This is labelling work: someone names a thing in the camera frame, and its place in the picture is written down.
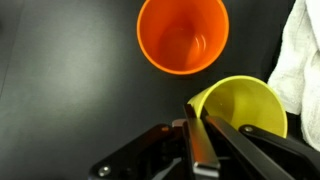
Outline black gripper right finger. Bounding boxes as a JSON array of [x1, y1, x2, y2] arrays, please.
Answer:
[[201, 109, 293, 180]]

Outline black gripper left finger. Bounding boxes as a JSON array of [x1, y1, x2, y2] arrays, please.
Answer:
[[184, 104, 220, 180]]

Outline yellow plastic cup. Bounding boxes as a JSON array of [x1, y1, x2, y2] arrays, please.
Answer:
[[188, 75, 288, 138]]

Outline white cloth towel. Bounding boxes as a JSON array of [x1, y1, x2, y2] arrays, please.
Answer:
[[268, 0, 320, 151]]

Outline orange plastic cup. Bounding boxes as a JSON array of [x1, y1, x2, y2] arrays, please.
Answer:
[[136, 0, 229, 75]]

